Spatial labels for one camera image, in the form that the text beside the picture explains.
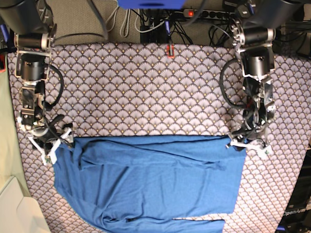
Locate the blue long-sleeve T-shirt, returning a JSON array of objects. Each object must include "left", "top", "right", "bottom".
[{"left": 53, "top": 135, "right": 246, "bottom": 233}]

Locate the fan-patterned table cloth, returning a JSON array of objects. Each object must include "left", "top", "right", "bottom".
[{"left": 6, "top": 42, "right": 311, "bottom": 233}]

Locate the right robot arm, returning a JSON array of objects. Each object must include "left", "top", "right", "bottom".
[{"left": 13, "top": 33, "right": 242, "bottom": 153}]

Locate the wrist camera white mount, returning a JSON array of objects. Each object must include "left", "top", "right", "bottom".
[
  {"left": 226, "top": 139, "right": 273, "bottom": 160},
  {"left": 28, "top": 126, "right": 73, "bottom": 166}
]

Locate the red black table clamp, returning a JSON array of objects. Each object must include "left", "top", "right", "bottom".
[{"left": 165, "top": 20, "right": 174, "bottom": 58}]

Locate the white plastic bin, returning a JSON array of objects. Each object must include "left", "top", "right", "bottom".
[{"left": 0, "top": 176, "right": 50, "bottom": 233}]

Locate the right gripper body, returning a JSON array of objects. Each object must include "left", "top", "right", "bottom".
[{"left": 17, "top": 114, "right": 73, "bottom": 150}]

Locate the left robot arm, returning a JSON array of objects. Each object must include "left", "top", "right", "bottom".
[{"left": 48, "top": 10, "right": 276, "bottom": 156}]

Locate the black power strip red switch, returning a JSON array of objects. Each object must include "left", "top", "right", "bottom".
[{"left": 182, "top": 9, "right": 235, "bottom": 20}]

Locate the white looped cable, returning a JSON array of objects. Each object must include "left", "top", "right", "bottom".
[{"left": 106, "top": 7, "right": 132, "bottom": 37}]

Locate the blue handled clamp left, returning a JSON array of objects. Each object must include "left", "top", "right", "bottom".
[{"left": 0, "top": 24, "right": 17, "bottom": 53}]

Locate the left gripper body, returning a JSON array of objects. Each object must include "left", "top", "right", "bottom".
[{"left": 229, "top": 114, "right": 268, "bottom": 143}]

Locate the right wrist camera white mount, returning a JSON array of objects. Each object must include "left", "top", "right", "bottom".
[{"left": 28, "top": 126, "right": 73, "bottom": 166}]

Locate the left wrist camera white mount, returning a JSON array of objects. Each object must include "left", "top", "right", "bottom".
[{"left": 226, "top": 139, "right": 273, "bottom": 160}]

